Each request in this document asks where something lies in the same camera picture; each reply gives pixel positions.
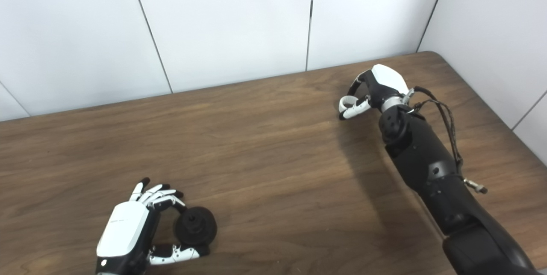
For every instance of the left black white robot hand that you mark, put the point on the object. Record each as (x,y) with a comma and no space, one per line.
(124,228)

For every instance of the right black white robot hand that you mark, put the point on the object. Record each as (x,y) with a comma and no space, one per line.
(384,80)

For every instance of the round black plastic part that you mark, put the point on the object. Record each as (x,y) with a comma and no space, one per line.
(196,226)

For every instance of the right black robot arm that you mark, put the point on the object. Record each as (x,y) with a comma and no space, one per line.
(431,168)

